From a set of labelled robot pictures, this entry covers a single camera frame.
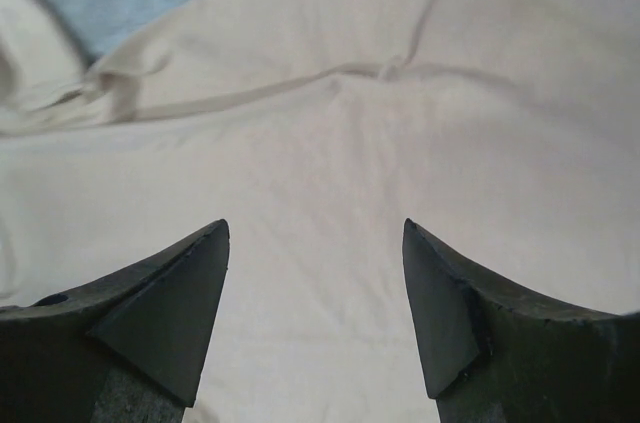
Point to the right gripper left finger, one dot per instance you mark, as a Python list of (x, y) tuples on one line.
[(128, 347)]

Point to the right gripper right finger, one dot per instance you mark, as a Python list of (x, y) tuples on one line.
[(492, 350)]

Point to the beige t-shirt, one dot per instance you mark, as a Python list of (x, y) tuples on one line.
[(507, 128)]

